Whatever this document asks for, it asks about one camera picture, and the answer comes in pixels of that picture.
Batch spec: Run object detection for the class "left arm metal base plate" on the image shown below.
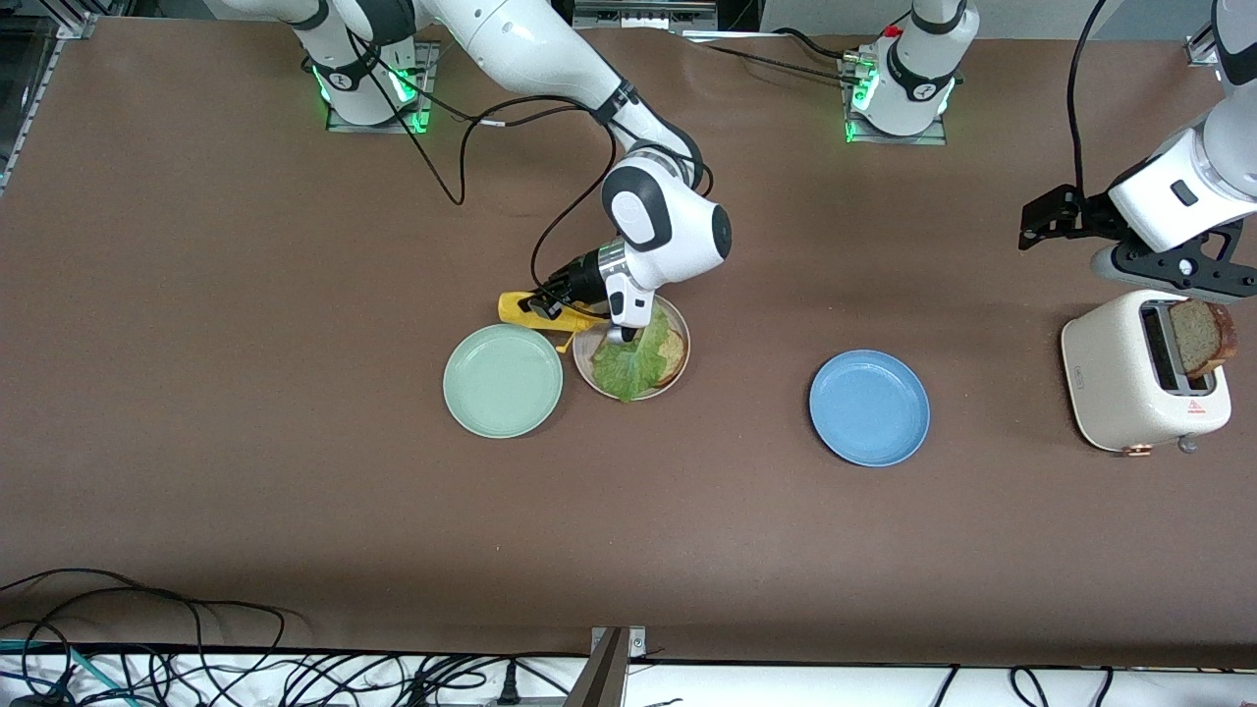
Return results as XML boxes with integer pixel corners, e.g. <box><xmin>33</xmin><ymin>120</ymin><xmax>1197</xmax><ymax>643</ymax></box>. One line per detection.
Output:
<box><xmin>840</xmin><ymin>54</ymin><xmax>951</xmax><ymax>146</ymax></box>

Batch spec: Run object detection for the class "brown bread slice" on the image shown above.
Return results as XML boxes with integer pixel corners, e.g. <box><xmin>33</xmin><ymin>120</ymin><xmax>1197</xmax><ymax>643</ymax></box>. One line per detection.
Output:
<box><xmin>650</xmin><ymin>327</ymin><xmax>687</xmax><ymax>388</ymax></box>
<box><xmin>1169</xmin><ymin>298</ymin><xmax>1238</xmax><ymax>382</ymax></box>

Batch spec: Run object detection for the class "long looping black cable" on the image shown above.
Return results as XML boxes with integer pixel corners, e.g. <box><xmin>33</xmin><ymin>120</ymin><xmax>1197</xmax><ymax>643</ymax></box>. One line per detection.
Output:
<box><xmin>0</xmin><ymin>568</ymin><xmax>296</xmax><ymax>707</ymax></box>

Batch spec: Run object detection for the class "grey metal bracket post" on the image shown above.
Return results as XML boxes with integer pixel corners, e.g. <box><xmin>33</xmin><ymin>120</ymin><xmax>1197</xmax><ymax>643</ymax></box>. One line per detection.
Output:
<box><xmin>565</xmin><ymin>625</ymin><xmax>649</xmax><ymax>707</ymax></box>

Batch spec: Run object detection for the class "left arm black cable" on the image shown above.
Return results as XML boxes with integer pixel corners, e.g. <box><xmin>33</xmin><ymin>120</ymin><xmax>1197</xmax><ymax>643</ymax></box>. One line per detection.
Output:
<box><xmin>1068</xmin><ymin>0</ymin><xmax>1111</xmax><ymax>192</ymax></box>

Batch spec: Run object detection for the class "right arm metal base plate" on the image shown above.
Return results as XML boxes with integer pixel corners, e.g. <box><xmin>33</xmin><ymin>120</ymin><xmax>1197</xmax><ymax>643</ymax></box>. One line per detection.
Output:
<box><xmin>324</xmin><ymin>41</ymin><xmax>440</xmax><ymax>135</ymax></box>

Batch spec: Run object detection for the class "smooth black table cable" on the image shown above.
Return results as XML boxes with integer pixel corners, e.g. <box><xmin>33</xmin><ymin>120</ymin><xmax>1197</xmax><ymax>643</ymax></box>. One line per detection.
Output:
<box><xmin>771</xmin><ymin>27</ymin><xmax>853</xmax><ymax>64</ymax></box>

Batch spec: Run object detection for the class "grey metal equipment box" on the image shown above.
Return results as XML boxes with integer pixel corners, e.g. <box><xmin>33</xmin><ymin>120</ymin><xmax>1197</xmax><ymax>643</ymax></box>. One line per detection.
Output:
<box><xmin>550</xmin><ymin>0</ymin><xmax>762</xmax><ymax>35</ymax></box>

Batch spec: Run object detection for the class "light green round plate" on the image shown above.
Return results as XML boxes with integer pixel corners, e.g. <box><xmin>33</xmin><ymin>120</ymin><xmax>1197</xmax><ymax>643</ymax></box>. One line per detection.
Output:
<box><xmin>442</xmin><ymin>323</ymin><xmax>565</xmax><ymax>439</ymax></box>

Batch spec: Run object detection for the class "teal cable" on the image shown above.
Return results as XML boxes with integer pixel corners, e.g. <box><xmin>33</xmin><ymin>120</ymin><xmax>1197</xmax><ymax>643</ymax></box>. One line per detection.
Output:
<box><xmin>0</xmin><ymin>638</ymin><xmax>129</xmax><ymax>707</ymax></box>

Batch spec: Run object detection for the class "yellow mustard squeeze bottle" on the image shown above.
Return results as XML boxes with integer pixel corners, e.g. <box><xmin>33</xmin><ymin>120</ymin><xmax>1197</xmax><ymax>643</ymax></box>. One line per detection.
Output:
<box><xmin>497</xmin><ymin>291</ymin><xmax>612</xmax><ymax>354</ymax></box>

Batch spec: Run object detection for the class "green lettuce leaf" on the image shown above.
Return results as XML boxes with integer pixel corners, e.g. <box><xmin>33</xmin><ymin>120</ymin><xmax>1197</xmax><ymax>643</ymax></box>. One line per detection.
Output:
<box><xmin>591</xmin><ymin>309</ymin><xmax>672</xmax><ymax>404</ymax></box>

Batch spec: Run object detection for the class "braided black table cable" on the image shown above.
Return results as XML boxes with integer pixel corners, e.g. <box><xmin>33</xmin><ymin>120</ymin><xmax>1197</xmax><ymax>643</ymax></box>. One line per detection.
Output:
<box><xmin>687</xmin><ymin>39</ymin><xmax>857</xmax><ymax>83</ymax></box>

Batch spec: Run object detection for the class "beige round plate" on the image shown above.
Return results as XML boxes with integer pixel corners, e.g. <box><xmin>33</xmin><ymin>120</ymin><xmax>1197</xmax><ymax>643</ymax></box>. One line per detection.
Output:
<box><xmin>573</xmin><ymin>293</ymin><xmax>691</xmax><ymax>402</ymax></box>

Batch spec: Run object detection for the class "cream white toaster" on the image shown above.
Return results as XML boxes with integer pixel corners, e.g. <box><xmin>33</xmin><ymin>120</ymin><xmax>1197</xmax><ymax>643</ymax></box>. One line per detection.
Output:
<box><xmin>1060</xmin><ymin>288</ymin><xmax>1233</xmax><ymax>457</ymax></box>

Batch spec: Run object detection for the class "blue round plate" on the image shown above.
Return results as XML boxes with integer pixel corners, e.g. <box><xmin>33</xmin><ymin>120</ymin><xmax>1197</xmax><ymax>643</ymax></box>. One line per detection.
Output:
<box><xmin>808</xmin><ymin>350</ymin><xmax>931</xmax><ymax>468</ymax></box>

